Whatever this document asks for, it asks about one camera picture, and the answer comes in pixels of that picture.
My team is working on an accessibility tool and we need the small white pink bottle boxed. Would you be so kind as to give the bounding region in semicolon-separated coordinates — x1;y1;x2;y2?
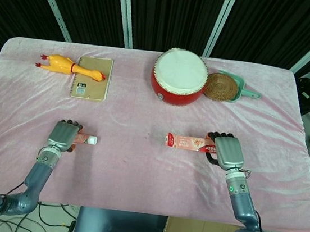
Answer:
74;132;98;147

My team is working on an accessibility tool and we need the brown spiral notebook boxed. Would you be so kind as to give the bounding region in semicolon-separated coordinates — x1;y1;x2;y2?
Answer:
69;53;115;103

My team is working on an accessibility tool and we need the yellow rubber chicken toy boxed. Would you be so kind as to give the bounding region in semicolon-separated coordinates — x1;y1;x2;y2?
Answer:
34;52;108;83

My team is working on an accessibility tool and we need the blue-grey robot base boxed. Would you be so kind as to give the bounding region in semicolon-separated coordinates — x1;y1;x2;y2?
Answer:
72;204;172;232

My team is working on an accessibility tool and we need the black floor cable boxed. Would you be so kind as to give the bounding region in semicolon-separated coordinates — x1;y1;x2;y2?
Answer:
0;195;79;232

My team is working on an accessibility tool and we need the red drum white skin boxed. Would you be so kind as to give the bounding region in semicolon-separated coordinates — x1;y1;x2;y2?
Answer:
148;45;212;110

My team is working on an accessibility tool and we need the round woven rattan coaster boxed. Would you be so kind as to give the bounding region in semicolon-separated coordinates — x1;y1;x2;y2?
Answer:
203;71;241;103

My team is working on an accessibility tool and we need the mint green plastic dustpan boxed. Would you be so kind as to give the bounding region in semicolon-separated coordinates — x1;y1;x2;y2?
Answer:
215;70;265;107

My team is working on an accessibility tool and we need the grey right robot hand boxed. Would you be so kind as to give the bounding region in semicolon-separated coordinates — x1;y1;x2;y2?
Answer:
202;130;249;171

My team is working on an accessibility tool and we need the pink red Colgate toothpaste box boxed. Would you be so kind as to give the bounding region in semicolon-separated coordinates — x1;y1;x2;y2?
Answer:
163;132;221;156

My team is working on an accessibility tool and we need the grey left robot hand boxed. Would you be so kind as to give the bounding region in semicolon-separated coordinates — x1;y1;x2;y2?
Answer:
45;117;84;154

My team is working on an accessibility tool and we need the black curtain panel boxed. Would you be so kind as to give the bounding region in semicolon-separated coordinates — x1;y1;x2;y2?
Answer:
209;0;310;74
35;0;130;49
122;0;229;60
0;0;71;67

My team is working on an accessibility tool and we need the pink plush tablecloth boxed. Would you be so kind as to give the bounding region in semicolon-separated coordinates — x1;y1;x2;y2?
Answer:
0;31;310;232

